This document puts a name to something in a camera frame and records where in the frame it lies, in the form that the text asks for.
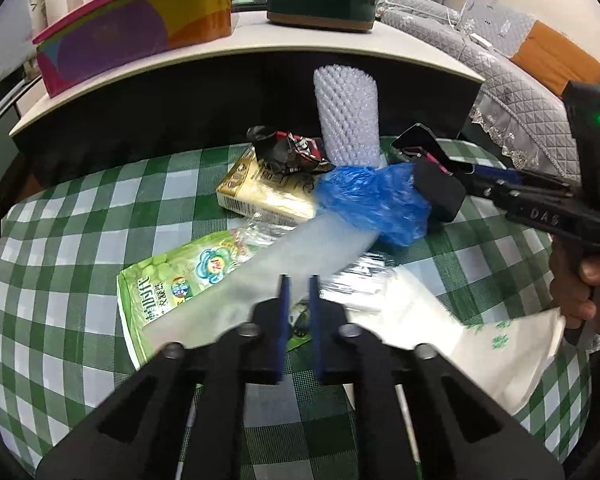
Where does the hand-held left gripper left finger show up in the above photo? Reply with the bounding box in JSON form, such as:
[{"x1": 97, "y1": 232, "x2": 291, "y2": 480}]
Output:
[{"x1": 36, "y1": 275, "x2": 293, "y2": 480}]

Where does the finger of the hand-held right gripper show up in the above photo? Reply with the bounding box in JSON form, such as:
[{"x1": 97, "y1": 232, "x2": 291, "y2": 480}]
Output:
[
  {"x1": 461, "y1": 172, "x2": 513, "y2": 216},
  {"x1": 467, "y1": 162, "x2": 581, "y2": 198}
]

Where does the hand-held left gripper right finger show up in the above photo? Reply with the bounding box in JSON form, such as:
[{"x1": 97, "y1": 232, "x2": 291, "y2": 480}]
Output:
[{"x1": 308, "y1": 275, "x2": 566, "y2": 480}]

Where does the small black box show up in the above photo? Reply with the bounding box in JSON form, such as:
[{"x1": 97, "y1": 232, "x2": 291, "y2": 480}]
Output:
[{"x1": 412, "y1": 157, "x2": 467, "y2": 223}]

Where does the frosted plastic strip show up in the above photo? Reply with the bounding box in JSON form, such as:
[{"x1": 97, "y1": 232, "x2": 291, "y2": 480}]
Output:
[{"x1": 142, "y1": 210, "x2": 381, "y2": 351}]

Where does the white foam net sleeve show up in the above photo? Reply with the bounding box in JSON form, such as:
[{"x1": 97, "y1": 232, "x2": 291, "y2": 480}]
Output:
[{"x1": 313, "y1": 64, "x2": 381, "y2": 168}]

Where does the crumpled clear plastic wrap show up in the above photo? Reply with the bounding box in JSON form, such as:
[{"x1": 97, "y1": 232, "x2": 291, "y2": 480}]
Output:
[{"x1": 240, "y1": 212, "x2": 396, "y2": 311}]

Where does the grey quilted sofa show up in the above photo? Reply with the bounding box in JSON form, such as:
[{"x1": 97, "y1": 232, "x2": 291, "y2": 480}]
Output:
[{"x1": 367, "y1": 0, "x2": 600, "y2": 186}]

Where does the black pink-edged carton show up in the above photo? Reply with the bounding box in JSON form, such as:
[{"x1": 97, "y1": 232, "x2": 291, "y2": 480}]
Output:
[{"x1": 390, "y1": 124, "x2": 473, "y2": 178}]

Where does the orange cushion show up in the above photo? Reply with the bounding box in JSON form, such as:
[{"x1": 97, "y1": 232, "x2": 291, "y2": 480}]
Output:
[{"x1": 510, "y1": 21, "x2": 600, "y2": 98}]

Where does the blue plastic bag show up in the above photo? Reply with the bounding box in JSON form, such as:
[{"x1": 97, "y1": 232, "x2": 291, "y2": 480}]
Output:
[{"x1": 314, "y1": 162, "x2": 432, "y2": 247}]

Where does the green tissue packet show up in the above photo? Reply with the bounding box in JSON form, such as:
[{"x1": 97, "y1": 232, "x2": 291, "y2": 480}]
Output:
[{"x1": 116, "y1": 230, "x2": 311, "y2": 368}]

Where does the gold drink carton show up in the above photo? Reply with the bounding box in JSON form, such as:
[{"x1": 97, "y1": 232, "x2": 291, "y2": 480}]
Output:
[{"x1": 216, "y1": 145, "x2": 326, "y2": 226}]

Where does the grey quilted pillow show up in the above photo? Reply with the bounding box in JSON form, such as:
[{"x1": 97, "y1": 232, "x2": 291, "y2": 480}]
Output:
[{"x1": 457, "y1": 0, "x2": 538, "y2": 58}]

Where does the black red snack wrapper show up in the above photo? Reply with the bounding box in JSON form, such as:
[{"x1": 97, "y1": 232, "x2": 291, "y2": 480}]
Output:
[{"x1": 246, "y1": 125, "x2": 331, "y2": 176}]

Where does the green checked tablecloth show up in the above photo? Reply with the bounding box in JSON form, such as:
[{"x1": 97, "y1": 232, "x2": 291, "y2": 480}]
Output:
[{"x1": 0, "y1": 135, "x2": 593, "y2": 478}]

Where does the dark green round box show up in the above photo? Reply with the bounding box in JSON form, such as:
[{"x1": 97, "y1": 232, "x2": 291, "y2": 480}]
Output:
[{"x1": 266, "y1": 0, "x2": 377, "y2": 34}]

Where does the white top coffee table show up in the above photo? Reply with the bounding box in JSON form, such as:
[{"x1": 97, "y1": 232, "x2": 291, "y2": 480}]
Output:
[{"x1": 9, "y1": 7, "x2": 487, "y2": 186}]

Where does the multicoloured gift box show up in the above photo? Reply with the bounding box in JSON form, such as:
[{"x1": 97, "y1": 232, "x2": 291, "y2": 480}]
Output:
[{"x1": 32, "y1": 0, "x2": 232, "y2": 100}]

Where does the white charging cable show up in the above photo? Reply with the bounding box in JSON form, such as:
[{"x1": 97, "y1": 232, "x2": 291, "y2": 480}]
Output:
[{"x1": 380, "y1": 5, "x2": 493, "y2": 51}]

